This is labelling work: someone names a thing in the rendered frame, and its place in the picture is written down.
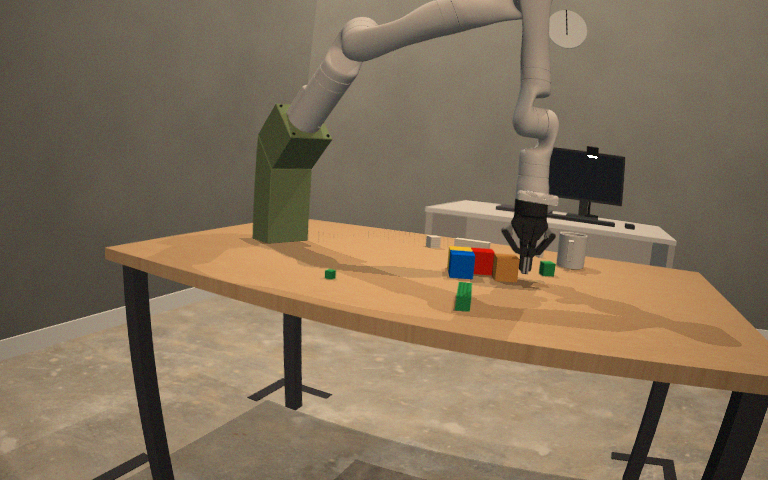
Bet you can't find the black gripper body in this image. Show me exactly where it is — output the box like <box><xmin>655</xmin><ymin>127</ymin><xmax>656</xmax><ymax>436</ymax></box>
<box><xmin>511</xmin><ymin>199</ymin><xmax>548</xmax><ymax>241</ymax></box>

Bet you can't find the grey mug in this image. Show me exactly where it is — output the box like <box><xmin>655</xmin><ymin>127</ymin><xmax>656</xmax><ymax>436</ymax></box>
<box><xmin>557</xmin><ymin>232</ymin><xmax>588</xmax><ymax>269</ymax></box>

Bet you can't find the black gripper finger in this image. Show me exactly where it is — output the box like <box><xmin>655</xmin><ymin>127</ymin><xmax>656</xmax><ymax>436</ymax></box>
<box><xmin>501</xmin><ymin>224</ymin><xmax>528</xmax><ymax>274</ymax></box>
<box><xmin>525</xmin><ymin>226</ymin><xmax>556</xmax><ymax>274</ymax></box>

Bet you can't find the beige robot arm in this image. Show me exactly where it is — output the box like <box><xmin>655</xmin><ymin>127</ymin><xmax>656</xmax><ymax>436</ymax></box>
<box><xmin>286</xmin><ymin>0</ymin><xmax>559</xmax><ymax>206</ymax></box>

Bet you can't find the blue cube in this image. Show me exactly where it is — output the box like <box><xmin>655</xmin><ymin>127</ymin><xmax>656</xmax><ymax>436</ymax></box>
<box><xmin>448</xmin><ymin>250</ymin><xmax>475</xmax><ymax>279</ymax></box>

